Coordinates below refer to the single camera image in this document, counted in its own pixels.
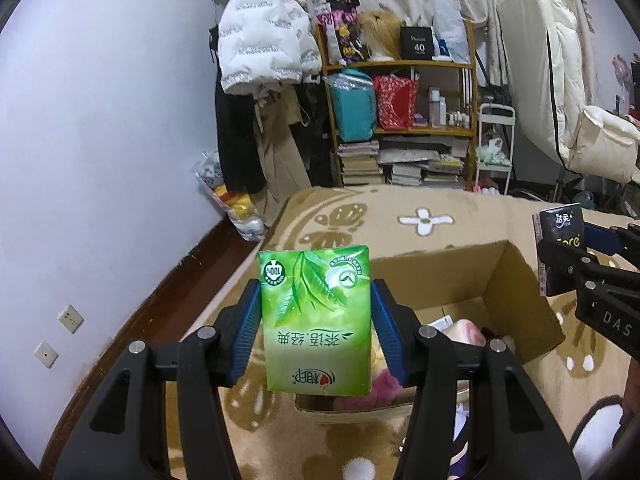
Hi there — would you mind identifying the black Face tissue pack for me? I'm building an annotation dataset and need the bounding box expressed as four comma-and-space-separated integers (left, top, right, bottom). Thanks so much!
530, 201, 586, 297

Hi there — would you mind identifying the pink toilet paper roll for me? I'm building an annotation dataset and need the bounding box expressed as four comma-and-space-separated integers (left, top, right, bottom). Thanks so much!
444, 318, 487, 347

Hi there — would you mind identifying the green tissue pack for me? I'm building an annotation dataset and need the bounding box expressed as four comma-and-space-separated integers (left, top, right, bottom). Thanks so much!
259, 245, 372, 396

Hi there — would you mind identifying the white-haired anime plush doll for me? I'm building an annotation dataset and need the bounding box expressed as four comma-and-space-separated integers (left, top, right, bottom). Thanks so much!
448, 401, 472, 479

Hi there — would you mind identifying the pink white plush toy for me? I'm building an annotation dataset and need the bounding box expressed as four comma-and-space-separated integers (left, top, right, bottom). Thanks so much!
371, 356, 416, 408

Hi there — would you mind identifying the open cardboard box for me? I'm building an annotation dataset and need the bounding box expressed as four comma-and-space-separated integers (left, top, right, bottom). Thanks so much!
276, 240, 564, 422

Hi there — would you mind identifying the bear paper tag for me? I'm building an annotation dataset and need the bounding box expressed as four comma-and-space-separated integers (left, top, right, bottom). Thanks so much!
430, 315, 454, 333

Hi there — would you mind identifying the white metal trolley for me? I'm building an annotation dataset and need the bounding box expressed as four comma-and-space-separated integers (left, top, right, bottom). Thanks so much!
473, 103, 516, 195

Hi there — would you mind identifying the pink desk fan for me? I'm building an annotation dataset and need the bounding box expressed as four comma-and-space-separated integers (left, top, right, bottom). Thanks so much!
612, 54, 632, 87

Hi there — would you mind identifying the pile of magazines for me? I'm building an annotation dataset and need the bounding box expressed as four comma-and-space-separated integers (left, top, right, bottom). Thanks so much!
378, 134, 470, 190

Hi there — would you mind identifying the bag of snacks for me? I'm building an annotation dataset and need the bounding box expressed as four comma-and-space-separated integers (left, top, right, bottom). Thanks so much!
192, 152, 266, 242

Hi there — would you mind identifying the wooden shelf unit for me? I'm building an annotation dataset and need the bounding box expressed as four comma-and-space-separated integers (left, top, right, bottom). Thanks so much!
316, 25, 480, 188

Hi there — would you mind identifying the cream puffer coat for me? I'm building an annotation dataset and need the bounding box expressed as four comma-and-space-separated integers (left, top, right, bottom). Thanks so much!
497, 0, 639, 184

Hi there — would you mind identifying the stack of books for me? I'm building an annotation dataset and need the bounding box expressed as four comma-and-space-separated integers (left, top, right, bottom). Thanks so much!
337, 140, 385, 186

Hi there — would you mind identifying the black hanging coat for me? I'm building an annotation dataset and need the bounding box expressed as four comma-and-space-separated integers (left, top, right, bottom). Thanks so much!
214, 66, 269, 196

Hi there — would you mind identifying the red patterned bag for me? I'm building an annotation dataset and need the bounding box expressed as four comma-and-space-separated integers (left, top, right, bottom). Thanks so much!
373, 75, 419, 131

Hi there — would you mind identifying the clear plastic bag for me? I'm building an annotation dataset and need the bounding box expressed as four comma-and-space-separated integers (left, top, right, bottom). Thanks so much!
433, 0, 471, 64

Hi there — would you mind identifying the beige trench coat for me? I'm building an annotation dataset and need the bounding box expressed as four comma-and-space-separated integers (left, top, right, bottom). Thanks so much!
250, 88, 311, 226

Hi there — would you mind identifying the black box number 40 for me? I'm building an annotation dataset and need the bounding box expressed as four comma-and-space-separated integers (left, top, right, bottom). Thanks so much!
400, 26, 434, 61

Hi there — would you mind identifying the teal bag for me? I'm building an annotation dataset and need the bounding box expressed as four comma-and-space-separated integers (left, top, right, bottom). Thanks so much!
326, 68, 376, 143

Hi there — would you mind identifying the blonde wig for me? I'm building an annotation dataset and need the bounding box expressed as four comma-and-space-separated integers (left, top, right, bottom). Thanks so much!
358, 10, 401, 62

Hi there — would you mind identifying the pink black anime merchandise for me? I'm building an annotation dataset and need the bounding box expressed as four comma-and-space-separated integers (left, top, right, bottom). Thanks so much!
314, 0, 364, 66

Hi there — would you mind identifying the white puffer jacket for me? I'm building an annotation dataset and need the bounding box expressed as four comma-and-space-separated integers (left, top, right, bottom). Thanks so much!
217, 0, 322, 99

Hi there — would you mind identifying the lower wall socket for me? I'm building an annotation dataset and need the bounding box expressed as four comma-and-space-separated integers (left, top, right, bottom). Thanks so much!
34, 341, 58, 368

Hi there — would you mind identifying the wall socket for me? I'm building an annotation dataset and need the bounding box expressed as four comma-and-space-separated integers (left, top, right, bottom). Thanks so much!
58, 304, 85, 334
34, 341, 58, 368

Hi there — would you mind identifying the upper wall socket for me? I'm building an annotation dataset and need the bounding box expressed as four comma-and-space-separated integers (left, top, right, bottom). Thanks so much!
58, 304, 85, 334

